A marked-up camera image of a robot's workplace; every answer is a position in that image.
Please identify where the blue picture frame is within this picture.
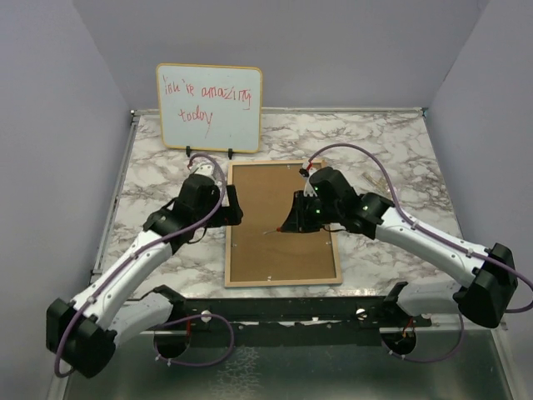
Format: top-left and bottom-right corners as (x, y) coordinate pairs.
(223, 158), (344, 288)

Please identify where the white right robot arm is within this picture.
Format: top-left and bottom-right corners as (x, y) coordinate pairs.
(277, 167), (517, 328)

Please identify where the clear bag of hardware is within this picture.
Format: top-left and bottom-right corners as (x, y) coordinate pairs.
(361, 172), (391, 196)

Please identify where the black whiteboard stand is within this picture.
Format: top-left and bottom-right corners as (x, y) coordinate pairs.
(185, 146), (236, 160)

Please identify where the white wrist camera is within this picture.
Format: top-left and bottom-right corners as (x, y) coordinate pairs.
(190, 162), (221, 184)
(300, 167), (317, 198)

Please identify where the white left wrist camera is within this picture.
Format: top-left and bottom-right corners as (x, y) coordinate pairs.
(190, 162), (221, 184)

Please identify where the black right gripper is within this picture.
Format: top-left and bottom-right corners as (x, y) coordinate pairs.
(282, 191), (341, 233)

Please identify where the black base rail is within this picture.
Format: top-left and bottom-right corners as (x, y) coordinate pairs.
(153, 283), (431, 348)

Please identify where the blue red screwdriver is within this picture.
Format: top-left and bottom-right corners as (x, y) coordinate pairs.
(263, 227), (284, 235)

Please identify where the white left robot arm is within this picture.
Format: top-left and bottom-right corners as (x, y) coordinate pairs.
(46, 173), (243, 378)

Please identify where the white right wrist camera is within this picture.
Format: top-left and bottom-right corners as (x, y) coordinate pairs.
(300, 167), (317, 198)

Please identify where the white dry-erase board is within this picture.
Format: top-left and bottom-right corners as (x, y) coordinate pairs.
(156, 63), (263, 153)

